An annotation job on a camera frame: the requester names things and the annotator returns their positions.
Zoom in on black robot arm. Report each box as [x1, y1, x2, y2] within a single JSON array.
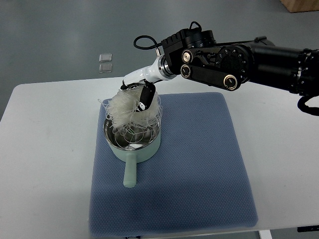
[[153, 21, 319, 116]]

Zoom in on upper metal floor plate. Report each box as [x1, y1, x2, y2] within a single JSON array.
[[99, 53, 112, 62]]

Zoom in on blue grey table mat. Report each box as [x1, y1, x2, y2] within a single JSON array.
[[89, 92, 258, 238]]

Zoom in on wire steaming rack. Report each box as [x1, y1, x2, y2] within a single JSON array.
[[115, 127, 155, 150]]

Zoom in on mint green steel pot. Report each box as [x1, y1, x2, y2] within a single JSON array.
[[103, 119, 161, 188]]

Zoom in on white vermicelli bundle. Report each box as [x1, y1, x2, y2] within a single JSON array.
[[100, 86, 162, 135]]

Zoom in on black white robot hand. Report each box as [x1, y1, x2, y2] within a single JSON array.
[[121, 55, 170, 112]]

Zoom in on white table leg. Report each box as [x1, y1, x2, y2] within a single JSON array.
[[258, 230, 272, 239]]

